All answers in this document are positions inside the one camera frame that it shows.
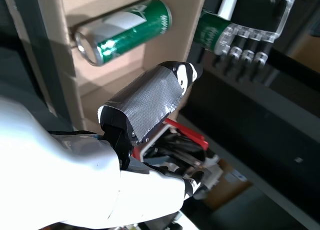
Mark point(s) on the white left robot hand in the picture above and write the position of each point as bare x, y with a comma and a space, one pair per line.
250, 39

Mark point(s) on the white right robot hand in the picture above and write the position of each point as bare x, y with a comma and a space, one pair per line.
62, 180

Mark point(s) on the green white soda can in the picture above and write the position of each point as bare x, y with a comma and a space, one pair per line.
125, 32
208, 32

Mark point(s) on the open cardboard box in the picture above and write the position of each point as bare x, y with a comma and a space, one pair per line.
165, 47

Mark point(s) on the white side table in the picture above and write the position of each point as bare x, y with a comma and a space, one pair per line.
228, 2

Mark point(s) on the orange wheeled cart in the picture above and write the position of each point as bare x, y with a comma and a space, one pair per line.
190, 134

